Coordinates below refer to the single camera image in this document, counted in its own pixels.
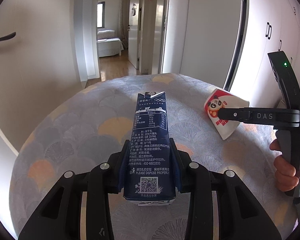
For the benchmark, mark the person right hand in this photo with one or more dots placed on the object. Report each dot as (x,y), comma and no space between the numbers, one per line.
(285,172)

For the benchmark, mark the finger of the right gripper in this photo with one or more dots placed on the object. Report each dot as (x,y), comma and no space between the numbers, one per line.
(235,114)

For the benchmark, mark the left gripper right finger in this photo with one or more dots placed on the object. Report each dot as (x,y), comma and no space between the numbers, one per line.
(221,195)

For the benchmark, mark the distant white bed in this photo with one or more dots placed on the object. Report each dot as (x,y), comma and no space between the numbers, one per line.
(108,44)

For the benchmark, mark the white wardrobe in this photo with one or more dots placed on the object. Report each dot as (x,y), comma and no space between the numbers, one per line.
(273,25)

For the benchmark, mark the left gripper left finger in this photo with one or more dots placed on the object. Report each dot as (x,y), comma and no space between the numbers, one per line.
(58,216)

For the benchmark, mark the white bedroom door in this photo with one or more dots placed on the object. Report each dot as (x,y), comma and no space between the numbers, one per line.
(38,68)

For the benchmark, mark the white blue milk carton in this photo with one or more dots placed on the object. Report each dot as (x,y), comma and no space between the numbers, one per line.
(149,173)

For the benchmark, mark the patterned grey table cloth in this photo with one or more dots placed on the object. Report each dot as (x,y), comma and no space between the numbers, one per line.
(85,130)

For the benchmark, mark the white panda paper cup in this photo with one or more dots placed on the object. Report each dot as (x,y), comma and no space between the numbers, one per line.
(219,107)

